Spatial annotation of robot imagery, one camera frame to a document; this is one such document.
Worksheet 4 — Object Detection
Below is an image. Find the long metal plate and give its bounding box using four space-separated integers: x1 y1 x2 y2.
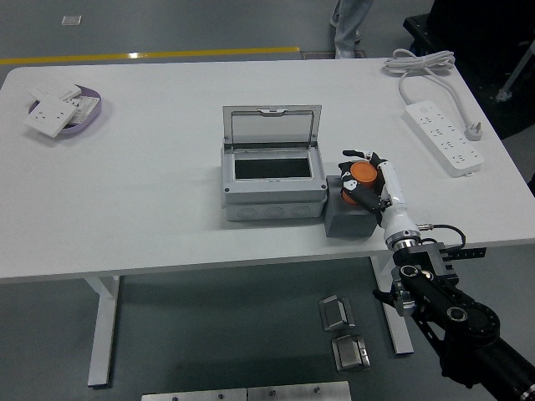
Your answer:
140 388 248 401

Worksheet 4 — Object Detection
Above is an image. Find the yellow floor tape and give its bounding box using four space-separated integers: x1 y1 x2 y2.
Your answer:
0 45 301 66

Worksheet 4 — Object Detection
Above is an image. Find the person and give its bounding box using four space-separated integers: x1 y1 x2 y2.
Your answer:
329 0 374 59

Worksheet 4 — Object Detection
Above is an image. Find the white power cord with plug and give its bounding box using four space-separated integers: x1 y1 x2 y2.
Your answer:
383 48 485 142

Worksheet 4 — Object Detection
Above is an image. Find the white table leg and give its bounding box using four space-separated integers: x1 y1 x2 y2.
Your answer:
81 275 122 388
369 255 415 356

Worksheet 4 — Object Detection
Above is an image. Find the raised metal plate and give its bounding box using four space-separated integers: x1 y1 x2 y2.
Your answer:
247 380 352 401

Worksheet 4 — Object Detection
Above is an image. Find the large white socket plate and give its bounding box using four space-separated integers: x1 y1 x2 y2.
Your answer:
23 94 79 139

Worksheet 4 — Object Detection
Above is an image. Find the white power strip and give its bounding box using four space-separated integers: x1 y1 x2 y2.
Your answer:
403 99 485 179

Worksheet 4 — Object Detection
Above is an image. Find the open metal block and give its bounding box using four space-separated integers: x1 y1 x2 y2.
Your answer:
318 294 356 332

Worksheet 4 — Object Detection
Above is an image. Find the metal block with latch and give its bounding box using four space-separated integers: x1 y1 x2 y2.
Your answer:
331 333 372 373

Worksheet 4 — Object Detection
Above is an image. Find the black table control panel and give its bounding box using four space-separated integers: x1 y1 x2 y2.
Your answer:
449 247 488 260

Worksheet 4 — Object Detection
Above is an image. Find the white table right leg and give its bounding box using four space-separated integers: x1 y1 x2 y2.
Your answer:
369 255 415 356

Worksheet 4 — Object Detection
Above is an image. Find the grey cube with round hole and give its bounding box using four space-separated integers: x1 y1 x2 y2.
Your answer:
324 175 377 239

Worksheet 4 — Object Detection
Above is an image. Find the grey electrical box clear lid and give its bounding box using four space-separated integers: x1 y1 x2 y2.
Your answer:
221 104 328 222

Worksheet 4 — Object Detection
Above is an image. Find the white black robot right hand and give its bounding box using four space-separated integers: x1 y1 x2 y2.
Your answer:
337 149 421 247

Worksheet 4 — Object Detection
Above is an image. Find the white grey socket module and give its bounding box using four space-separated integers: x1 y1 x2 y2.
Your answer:
66 95 101 126

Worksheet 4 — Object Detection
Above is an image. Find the orange cylinder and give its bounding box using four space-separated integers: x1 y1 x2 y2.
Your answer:
340 161 380 206

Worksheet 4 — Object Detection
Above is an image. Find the white switch plate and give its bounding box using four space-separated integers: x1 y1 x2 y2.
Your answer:
28 79 84 104

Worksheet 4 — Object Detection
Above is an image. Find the white table left leg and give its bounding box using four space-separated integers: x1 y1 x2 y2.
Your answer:
81 275 122 388

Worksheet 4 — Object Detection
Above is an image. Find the purple oval tray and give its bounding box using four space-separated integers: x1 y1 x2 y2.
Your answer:
27 85 104 135

